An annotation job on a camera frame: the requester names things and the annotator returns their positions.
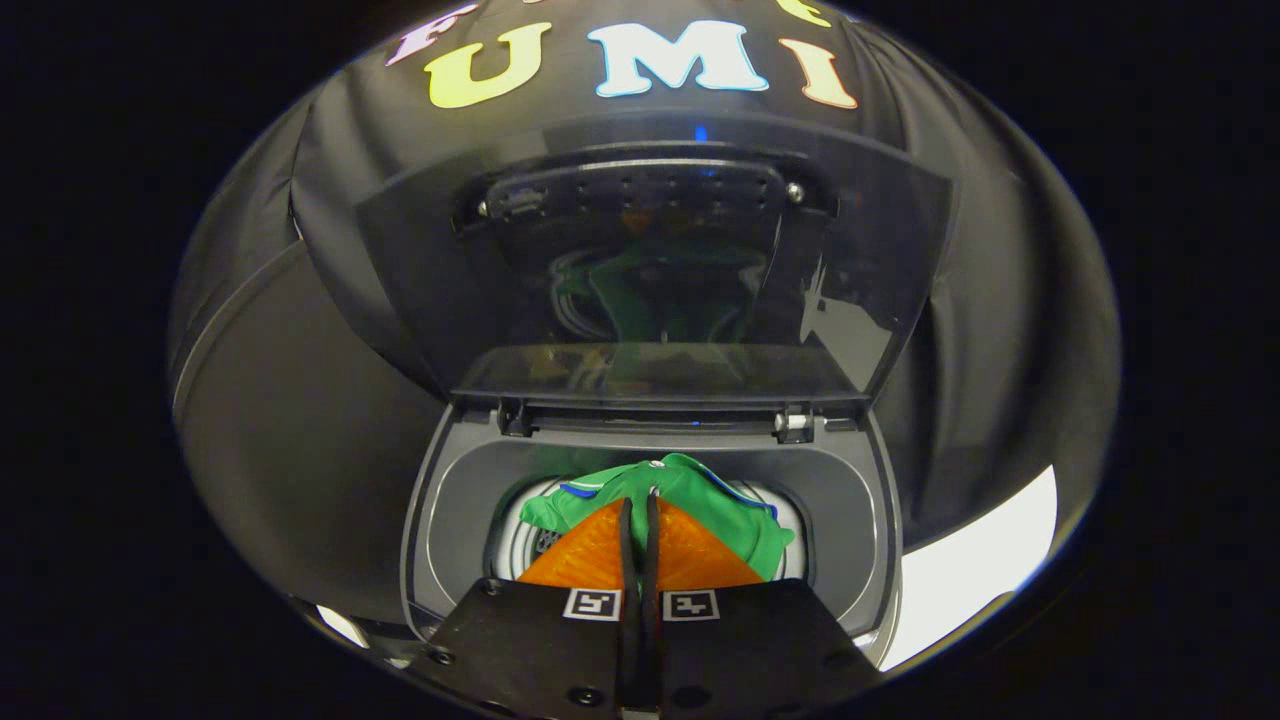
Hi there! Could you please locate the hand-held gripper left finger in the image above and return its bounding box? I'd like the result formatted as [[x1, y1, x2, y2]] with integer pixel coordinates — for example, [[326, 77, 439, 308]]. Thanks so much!
[[405, 497, 642, 716]]

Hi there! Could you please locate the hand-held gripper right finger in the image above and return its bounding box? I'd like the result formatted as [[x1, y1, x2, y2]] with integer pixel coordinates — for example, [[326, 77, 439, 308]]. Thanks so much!
[[641, 490, 886, 716]]

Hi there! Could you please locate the green polo shirt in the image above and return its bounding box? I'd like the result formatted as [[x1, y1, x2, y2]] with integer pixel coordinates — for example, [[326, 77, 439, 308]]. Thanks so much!
[[520, 453, 796, 583]]

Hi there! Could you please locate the black backdrop cloth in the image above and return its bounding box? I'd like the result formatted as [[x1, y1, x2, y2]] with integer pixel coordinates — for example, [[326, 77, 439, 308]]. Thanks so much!
[[168, 0, 1121, 641]]

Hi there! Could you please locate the dark washing machine lid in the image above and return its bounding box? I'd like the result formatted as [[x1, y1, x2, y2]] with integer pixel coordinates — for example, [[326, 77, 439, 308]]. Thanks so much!
[[352, 140, 956, 406]]

